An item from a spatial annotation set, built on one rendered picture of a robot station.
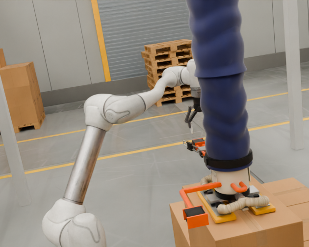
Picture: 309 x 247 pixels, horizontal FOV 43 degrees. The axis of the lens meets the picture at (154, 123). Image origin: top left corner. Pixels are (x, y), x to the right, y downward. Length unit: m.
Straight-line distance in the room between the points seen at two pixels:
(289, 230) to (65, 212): 1.01
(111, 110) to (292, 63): 3.55
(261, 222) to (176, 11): 9.62
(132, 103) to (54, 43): 9.26
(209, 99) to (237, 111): 0.14
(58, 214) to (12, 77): 6.72
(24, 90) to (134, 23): 3.91
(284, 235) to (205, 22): 0.98
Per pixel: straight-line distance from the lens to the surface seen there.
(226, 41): 1.69
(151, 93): 1.92
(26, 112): 8.55
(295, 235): 1.87
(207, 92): 1.75
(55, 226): 1.89
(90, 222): 1.73
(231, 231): 1.79
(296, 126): 5.23
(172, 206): 2.91
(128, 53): 10.90
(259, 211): 1.88
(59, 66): 11.04
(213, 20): 1.68
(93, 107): 1.91
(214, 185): 1.88
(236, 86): 1.75
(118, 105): 1.78
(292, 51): 5.03
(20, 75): 8.44
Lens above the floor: 1.88
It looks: 15 degrees down
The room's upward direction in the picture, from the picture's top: 9 degrees counter-clockwise
